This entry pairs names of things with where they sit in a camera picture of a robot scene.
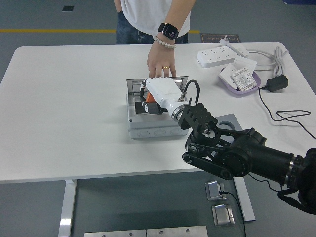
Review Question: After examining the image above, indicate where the white power strip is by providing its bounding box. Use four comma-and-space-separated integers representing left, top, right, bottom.
197, 46, 235, 68

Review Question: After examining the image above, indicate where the metal floor plate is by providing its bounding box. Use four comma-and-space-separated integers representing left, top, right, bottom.
83, 229, 147, 237
146, 225, 208, 237

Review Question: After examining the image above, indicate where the metal floor socket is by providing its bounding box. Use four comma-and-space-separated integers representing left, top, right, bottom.
204, 180, 227, 201
211, 203, 235, 227

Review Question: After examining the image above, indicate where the grey cube battery holder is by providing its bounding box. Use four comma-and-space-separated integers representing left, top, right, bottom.
214, 113, 242, 132

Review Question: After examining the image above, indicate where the person's left hand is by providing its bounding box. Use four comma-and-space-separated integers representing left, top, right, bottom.
147, 44, 177, 79

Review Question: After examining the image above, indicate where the thin black adapter cord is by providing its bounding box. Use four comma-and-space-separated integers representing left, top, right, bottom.
257, 85, 316, 140

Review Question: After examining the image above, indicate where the black floor socket cable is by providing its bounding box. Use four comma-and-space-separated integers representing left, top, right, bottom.
219, 190, 247, 237

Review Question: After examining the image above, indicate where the grey plastic junction box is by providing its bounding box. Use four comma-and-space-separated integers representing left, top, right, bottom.
126, 92, 191, 139

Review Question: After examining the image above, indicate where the packaged white socket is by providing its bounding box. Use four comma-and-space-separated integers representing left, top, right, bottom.
230, 68, 257, 92

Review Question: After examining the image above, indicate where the transparent hinged box lid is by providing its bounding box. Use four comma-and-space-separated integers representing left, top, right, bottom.
126, 76, 190, 95

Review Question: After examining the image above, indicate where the person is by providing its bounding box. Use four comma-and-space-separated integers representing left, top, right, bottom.
115, 0, 192, 45

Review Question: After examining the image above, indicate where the white coiled power cable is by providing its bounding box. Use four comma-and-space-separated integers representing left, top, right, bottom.
246, 46, 289, 77

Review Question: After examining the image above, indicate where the dark floor sign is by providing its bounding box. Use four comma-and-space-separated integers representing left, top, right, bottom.
199, 34, 240, 44

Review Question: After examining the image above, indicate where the white adapter block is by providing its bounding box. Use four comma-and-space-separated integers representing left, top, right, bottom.
232, 44, 249, 58

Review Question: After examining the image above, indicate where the black power adapter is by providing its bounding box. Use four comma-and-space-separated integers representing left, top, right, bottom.
261, 75, 289, 93

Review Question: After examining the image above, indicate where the square white socket panel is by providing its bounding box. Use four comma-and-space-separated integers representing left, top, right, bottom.
233, 56, 257, 73

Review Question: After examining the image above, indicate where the white table leg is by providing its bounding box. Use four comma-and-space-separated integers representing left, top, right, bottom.
233, 176, 256, 222
58, 179, 77, 237

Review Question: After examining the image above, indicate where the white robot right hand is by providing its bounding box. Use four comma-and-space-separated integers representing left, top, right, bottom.
139, 77, 187, 117

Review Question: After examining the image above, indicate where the purple plastic tray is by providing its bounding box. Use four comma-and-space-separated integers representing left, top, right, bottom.
218, 64, 262, 96

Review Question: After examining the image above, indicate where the white bead bracelet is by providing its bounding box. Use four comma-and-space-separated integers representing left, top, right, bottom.
153, 35, 177, 49

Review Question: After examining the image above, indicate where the black wrist watch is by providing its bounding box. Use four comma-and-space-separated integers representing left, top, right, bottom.
157, 22, 180, 40

